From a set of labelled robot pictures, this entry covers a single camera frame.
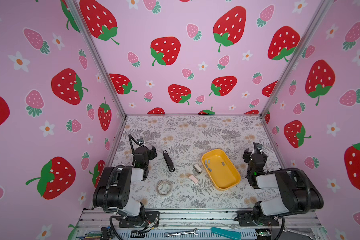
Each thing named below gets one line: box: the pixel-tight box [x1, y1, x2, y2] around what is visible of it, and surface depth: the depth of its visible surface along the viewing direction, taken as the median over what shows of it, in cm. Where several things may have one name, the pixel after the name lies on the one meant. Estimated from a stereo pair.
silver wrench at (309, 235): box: [282, 226, 316, 240], surface depth 71 cm
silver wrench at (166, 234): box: [163, 228, 199, 238], surface depth 71 cm
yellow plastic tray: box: [201, 149, 241, 191], surface depth 93 cm
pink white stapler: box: [188, 174, 199, 185], surface depth 87 cm
